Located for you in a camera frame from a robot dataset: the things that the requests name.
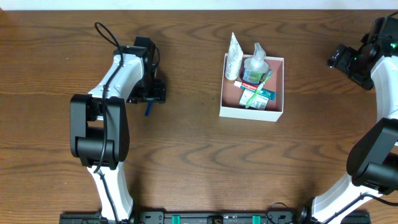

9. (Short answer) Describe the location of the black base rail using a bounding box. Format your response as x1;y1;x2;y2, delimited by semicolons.
58;210;373;224

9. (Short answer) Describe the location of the white cream tube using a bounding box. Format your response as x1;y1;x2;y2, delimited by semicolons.
224;32;243;81

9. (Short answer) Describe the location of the white box with pink interior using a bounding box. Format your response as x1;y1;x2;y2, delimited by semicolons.
219;54;285;122

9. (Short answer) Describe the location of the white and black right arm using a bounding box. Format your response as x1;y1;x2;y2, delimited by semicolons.
294;12;397;223

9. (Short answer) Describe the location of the white green soap packet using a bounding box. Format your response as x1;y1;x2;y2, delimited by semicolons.
239;90;269;110

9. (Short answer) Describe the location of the teal toothpaste tube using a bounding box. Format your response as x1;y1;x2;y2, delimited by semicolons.
234;81;276;101

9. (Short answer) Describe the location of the clear pump bottle dark liquid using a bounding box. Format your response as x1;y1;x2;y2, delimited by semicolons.
242;42;269;85

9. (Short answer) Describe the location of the green and white toothbrush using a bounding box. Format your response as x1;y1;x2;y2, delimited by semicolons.
245;70;274;109

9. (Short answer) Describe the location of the blue disposable razor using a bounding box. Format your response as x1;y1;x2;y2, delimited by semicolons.
144;102;152;116

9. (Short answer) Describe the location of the black left cable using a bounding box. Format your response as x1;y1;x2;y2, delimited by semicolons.
92;21;161;224

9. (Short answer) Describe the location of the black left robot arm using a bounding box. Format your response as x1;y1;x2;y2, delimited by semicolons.
60;37;166;223

